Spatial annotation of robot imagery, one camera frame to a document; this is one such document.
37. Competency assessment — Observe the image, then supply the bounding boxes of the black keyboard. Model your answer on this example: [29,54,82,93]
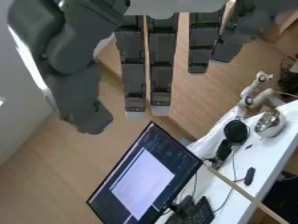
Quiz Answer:
[163,195,217,224]

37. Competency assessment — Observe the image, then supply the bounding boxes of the small white jointed device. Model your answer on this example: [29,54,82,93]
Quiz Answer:
[235,70,287,111]

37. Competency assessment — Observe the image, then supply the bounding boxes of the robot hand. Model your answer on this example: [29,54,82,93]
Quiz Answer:
[5,0,287,136]

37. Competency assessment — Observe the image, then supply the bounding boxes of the computer monitor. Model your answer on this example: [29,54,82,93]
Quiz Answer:
[85,120,205,224]

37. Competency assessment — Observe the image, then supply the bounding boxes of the white desk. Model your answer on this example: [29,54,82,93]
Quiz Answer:
[154,99,298,224]

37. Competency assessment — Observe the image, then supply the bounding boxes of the small black device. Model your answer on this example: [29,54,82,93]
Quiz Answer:
[214,138,234,170]

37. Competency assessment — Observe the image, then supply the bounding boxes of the black headphones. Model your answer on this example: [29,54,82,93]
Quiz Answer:
[222,118,251,147]

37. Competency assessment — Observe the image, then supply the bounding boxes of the black computer mouse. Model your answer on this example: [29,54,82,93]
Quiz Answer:
[243,166,258,187]

